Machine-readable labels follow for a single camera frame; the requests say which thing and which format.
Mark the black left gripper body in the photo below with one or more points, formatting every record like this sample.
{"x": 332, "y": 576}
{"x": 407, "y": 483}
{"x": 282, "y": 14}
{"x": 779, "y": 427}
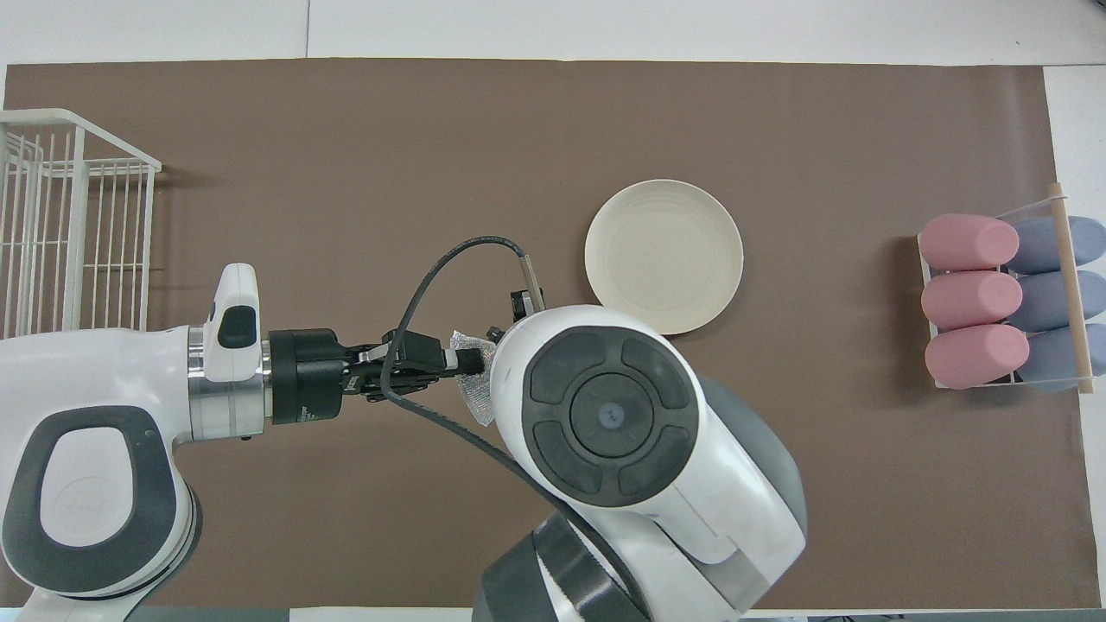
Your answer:
{"x": 302, "y": 376}

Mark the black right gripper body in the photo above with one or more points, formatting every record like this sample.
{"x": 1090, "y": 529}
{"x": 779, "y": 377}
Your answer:
{"x": 524, "y": 307}

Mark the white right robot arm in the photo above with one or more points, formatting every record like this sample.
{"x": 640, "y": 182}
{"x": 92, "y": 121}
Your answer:
{"x": 691, "y": 518}

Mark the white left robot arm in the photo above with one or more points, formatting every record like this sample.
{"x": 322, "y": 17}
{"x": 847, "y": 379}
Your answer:
{"x": 104, "y": 380}

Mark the cream round plate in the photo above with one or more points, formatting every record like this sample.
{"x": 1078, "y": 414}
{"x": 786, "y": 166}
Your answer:
{"x": 665, "y": 250}

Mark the brown paper table mat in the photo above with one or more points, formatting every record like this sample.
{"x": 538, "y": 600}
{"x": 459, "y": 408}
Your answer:
{"x": 346, "y": 173}

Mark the pink foam cylinder middle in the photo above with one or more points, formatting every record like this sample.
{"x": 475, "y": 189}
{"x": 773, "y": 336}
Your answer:
{"x": 968, "y": 300}

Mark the pink foam cylinder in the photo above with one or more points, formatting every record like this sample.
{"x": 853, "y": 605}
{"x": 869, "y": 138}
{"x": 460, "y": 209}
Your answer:
{"x": 968, "y": 242}
{"x": 968, "y": 300}
{"x": 976, "y": 356}

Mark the pink foam cylinder top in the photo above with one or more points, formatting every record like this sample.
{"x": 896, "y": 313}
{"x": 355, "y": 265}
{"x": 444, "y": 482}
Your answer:
{"x": 968, "y": 242}

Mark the pink foam cylinder bottom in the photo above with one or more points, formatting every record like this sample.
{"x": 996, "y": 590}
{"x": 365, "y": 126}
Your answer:
{"x": 976, "y": 356}

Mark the blue foam cylinder middle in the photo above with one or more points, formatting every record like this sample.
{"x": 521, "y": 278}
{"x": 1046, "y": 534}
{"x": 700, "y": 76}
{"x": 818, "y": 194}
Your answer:
{"x": 1045, "y": 302}

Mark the blue foam cylinder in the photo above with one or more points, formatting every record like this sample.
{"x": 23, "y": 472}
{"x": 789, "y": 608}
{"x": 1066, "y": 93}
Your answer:
{"x": 1054, "y": 356}
{"x": 1045, "y": 302}
{"x": 1045, "y": 246}

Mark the blue foam cylinder top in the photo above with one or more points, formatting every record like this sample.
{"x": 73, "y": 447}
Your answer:
{"x": 1045, "y": 246}

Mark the blue foam cylinder bottom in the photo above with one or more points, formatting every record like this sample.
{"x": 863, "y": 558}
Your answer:
{"x": 1054, "y": 356}

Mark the white cup rack wooden rod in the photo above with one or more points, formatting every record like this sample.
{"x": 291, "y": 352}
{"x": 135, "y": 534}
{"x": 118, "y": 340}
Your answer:
{"x": 1070, "y": 285}

